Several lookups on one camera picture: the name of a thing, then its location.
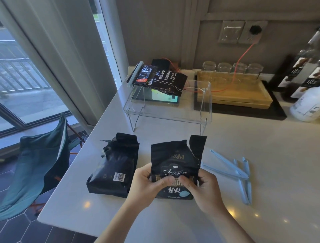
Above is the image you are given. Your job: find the wall switch plate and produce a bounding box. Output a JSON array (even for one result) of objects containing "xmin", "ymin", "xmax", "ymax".
[{"xmin": 218, "ymin": 20, "xmax": 246, "ymax": 45}]

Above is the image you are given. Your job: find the small black packet red label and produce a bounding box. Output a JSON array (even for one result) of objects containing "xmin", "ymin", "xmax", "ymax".
[{"xmin": 132, "ymin": 64, "xmax": 158, "ymax": 87}]

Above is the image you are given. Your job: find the orange cable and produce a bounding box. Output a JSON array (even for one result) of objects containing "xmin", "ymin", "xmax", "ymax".
[{"xmin": 167, "ymin": 43, "xmax": 258, "ymax": 93}]

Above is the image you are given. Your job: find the open light blue sealing clip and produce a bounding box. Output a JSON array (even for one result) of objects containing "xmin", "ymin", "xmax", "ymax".
[{"xmin": 201, "ymin": 149, "xmax": 249, "ymax": 180}]

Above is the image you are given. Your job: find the clear acrylic stand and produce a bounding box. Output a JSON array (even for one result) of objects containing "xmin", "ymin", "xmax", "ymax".
[{"xmin": 123, "ymin": 81, "xmax": 213, "ymax": 136}]

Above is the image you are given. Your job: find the person's left forearm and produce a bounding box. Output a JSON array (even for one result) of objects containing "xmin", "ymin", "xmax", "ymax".
[{"xmin": 94, "ymin": 199, "xmax": 151, "ymax": 243}]

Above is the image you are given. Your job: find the black coffee bag blue label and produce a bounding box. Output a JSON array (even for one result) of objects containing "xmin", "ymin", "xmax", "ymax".
[{"xmin": 150, "ymin": 135, "xmax": 208, "ymax": 200}]

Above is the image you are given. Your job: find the black coffee bag white print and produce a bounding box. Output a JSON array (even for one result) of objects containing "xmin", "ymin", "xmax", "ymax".
[{"xmin": 149, "ymin": 59, "xmax": 188, "ymax": 97}]

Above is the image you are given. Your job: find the metal balcony railing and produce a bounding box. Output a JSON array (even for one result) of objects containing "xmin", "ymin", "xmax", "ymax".
[{"xmin": 0, "ymin": 58, "xmax": 52, "ymax": 93}]

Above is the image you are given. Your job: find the clear drinking glass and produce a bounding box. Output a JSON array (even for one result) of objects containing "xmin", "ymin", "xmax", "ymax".
[
  {"xmin": 247, "ymin": 63, "xmax": 264, "ymax": 75},
  {"xmin": 217, "ymin": 62, "xmax": 232, "ymax": 74},
  {"xmin": 202, "ymin": 61, "xmax": 217, "ymax": 73},
  {"xmin": 232, "ymin": 63, "xmax": 248, "ymax": 74}
]

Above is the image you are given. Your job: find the white plastic bottle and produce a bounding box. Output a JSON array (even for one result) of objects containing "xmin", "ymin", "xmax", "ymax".
[{"xmin": 289, "ymin": 85, "xmax": 320, "ymax": 123}]

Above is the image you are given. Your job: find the person's right forearm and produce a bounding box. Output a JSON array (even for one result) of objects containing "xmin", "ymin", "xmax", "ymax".
[{"xmin": 203, "ymin": 205, "xmax": 256, "ymax": 243}]

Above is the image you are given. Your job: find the wall socket plate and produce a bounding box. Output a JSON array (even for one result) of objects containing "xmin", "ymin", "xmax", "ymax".
[{"xmin": 238, "ymin": 20, "xmax": 268, "ymax": 45}]

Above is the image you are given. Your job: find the green folding chair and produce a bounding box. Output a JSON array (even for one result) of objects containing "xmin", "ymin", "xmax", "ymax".
[{"xmin": 0, "ymin": 112, "xmax": 86, "ymax": 222}]

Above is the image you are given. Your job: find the wooden tray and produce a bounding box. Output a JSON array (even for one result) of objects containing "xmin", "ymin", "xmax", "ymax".
[{"xmin": 194, "ymin": 71, "xmax": 273, "ymax": 110}]

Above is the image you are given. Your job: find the black mat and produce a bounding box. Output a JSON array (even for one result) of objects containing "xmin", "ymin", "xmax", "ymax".
[{"xmin": 193, "ymin": 75, "xmax": 287, "ymax": 121}]

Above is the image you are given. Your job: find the black coffee bag with barcode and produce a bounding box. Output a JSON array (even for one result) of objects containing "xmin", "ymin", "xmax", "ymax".
[{"xmin": 86, "ymin": 132, "xmax": 140, "ymax": 199}]

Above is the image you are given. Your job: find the syrup bottle dark label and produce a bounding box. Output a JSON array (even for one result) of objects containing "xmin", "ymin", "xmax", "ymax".
[{"xmin": 291, "ymin": 60, "xmax": 320, "ymax": 101}]

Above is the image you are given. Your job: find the person's left hand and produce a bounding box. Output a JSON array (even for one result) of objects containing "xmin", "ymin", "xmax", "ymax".
[{"xmin": 126, "ymin": 165, "xmax": 176, "ymax": 209}]

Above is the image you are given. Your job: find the tall clear syrup bottle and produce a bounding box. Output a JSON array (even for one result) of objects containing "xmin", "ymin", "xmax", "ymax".
[{"xmin": 276, "ymin": 28, "xmax": 320, "ymax": 95}]

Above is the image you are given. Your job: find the person's right hand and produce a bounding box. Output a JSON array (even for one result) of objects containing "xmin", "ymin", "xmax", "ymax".
[{"xmin": 178, "ymin": 167, "xmax": 227, "ymax": 215}]

